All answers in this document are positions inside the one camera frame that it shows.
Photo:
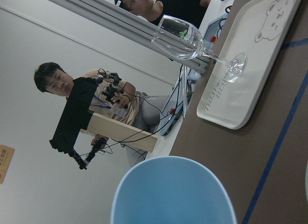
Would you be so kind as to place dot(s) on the light blue plastic cup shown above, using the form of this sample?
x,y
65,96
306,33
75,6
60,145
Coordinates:
x,y
171,190

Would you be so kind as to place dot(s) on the seated operator person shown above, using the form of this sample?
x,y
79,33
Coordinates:
x,y
127,105

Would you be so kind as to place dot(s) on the clear wine glass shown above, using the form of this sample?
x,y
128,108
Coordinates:
x,y
180,39

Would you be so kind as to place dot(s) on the blue teach pendant tablet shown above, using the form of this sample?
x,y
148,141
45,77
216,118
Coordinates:
x,y
213,31

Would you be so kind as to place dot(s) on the person in black shirt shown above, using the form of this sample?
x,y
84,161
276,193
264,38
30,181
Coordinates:
x,y
191,11

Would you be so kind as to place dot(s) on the cream bear tray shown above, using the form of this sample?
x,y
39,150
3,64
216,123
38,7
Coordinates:
x,y
258,30

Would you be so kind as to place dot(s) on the aluminium frame post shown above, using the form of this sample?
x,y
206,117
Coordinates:
x,y
125,24

